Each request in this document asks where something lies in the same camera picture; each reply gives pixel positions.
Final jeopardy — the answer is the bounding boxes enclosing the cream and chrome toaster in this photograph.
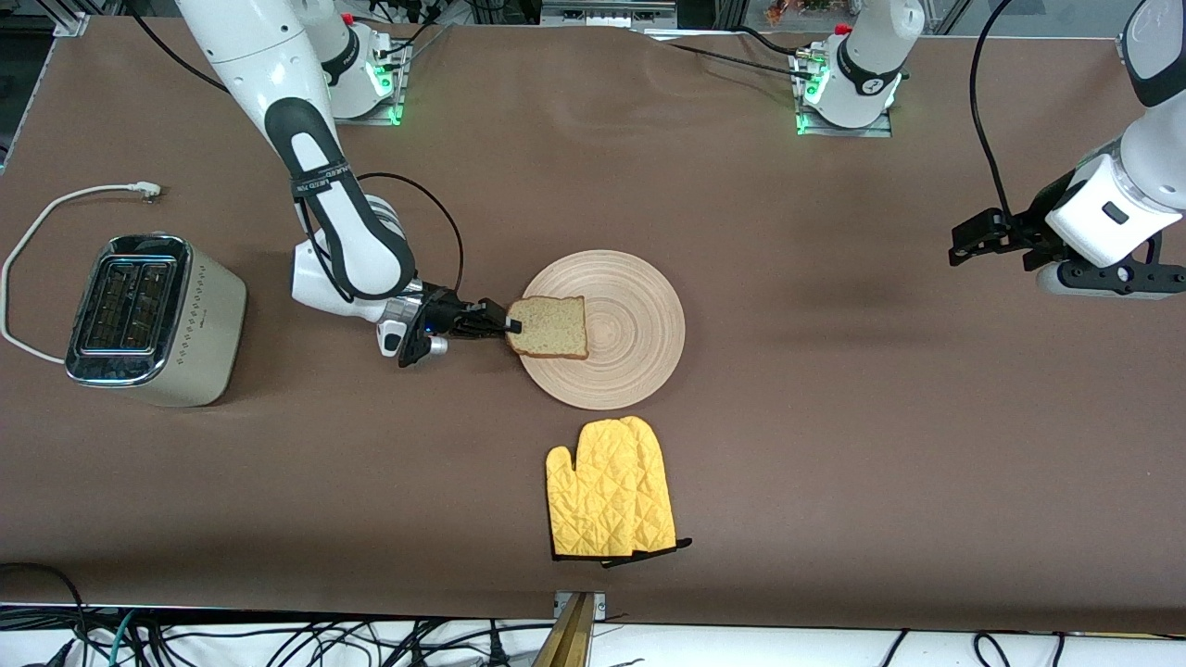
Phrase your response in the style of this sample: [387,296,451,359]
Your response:
[63,233,248,409]

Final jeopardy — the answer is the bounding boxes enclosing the yellow quilted oven mitt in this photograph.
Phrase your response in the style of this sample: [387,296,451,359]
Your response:
[602,415,693,568]
[545,419,651,562]

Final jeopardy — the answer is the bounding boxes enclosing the black base cable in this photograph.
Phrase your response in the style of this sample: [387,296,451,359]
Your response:
[371,0,455,66]

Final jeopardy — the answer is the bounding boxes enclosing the white toaster power cord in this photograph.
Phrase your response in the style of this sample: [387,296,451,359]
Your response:
[0,182,163,364]

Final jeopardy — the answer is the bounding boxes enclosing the brown bread slice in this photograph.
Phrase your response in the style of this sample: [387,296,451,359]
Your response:
[506,296,590,360]

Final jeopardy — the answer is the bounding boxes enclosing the tangled black floor cables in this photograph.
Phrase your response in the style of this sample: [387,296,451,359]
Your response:
[130,619,557,667]

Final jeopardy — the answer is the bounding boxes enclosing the black looped floor cable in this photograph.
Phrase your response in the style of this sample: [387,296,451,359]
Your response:
[0,562,89,667]

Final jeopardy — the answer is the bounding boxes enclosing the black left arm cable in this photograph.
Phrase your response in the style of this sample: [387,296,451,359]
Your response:
[969,0,1020,219]

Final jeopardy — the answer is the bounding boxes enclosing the brass coloured bar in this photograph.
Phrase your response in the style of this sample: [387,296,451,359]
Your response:
[533,593,596,667]

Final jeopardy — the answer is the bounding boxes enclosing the black table cable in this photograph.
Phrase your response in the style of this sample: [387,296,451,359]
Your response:
[662,42,816,80]
[737,26,802,58]

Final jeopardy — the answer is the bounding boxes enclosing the round wooden plate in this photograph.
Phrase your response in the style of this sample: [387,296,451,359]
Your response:
[517,249,687,411]

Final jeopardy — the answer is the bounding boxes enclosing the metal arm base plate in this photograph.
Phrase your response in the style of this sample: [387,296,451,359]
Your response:
[329,42,409,126]
[795,46,895,138]

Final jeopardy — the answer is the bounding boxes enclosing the aluminium frame rail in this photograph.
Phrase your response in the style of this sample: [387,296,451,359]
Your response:
[540,0,677,27]

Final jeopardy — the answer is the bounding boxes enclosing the teal floor cable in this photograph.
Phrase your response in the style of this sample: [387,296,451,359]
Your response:
[104,610,137,667]

